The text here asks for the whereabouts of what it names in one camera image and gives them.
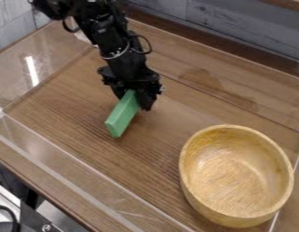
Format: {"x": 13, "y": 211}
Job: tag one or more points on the green rectangular block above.
{"x": 121, "y": 115}

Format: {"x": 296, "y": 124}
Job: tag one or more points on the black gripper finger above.
{"x": 118, "y": 91}
{"x": 145, "y": 98}

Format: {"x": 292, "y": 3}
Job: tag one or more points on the clear acrylic tray wall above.
{"x": 95, "y": 201}

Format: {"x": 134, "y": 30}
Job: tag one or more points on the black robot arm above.
{"x": 101, "y": 21}

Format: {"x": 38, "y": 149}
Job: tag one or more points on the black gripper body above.
{"x": 126, "y": 70}

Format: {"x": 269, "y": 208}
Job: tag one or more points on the clear acrylic corner bracket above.
{"x": 78, "y": 33}

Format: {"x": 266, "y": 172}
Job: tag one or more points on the brown wooden bowl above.
{"x": 236, "y": 175}

